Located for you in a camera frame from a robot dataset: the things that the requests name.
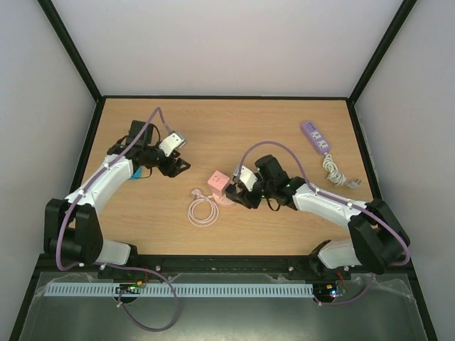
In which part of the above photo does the purple power strip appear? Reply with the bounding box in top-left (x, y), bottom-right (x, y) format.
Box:
top-left (300, 120), bottom-right (331, 156)

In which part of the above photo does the dark blue cube adapter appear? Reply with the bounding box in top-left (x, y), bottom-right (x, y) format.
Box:
top-left (130, 168), bottom-right (142, 180)

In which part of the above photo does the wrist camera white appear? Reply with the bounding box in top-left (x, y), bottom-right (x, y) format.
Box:
top-left (233, 166), bottom-right (257, 192)
top-left (159, 131), bottom-right (187, 157)

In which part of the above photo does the purple cable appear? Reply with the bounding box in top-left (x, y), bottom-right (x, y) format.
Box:
top-left (55, 107), bottom-right (181, 331)
top-left (237, 141), bottom-right (412, 307)

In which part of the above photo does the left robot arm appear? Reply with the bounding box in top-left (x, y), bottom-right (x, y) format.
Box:
top-left (43, 120), bottom-right (190, 271)

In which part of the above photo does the black frame rail front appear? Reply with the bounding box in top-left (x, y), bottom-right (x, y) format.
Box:
top-left (33, 254), bottom-right (415, 283)

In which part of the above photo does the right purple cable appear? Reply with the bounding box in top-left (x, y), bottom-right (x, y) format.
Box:
top-left (237, 141), bottom-right (412, 307)

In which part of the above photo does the white power strip cable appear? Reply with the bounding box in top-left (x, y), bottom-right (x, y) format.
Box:
top-left (321, 152), bottom-right (363, 188)

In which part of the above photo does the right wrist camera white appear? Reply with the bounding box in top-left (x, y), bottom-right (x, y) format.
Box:
top-left (233, 166), bottom-right (257, 192)

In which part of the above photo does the light blue cable duct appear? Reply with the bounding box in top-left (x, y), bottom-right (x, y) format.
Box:
top-left (43, 283), bottom-right (314, 298)

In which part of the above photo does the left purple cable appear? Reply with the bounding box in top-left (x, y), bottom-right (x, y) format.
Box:
top-left (55, 107), bottom-right (181, 331)

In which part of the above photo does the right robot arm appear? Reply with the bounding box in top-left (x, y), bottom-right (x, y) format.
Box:
top-left (225, 155), bottom-right (410, 278)

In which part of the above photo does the pink round socket base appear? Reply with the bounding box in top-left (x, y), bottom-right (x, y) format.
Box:
top-left (211, 193), bottom-right (236, 208)

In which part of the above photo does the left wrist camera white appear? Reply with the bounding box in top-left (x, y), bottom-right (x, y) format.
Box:
top-left (159, 131), bottom-right (187, 157)

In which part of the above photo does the pink cube socket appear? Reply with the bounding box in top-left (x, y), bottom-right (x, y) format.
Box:
top-left (207, 170), bottom-right (230, 197)

